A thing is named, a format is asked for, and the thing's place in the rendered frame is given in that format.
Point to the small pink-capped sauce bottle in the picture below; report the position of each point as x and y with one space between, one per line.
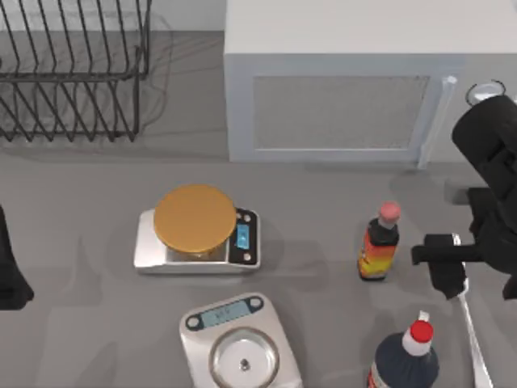
379 250

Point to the silver spoon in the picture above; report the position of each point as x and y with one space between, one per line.
476 343

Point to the large red-capped dark bottle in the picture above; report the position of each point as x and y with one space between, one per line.
404 359

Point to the round microwave knob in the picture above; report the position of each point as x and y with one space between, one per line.
482 92

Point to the pale microwave door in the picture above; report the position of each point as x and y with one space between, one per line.
339 113

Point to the silver scale with round bowl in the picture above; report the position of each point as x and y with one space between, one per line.
242 355

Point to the silver scale with gold plate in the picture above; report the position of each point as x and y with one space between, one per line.
194 216

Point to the pale microwave oven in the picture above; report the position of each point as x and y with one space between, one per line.
323 28

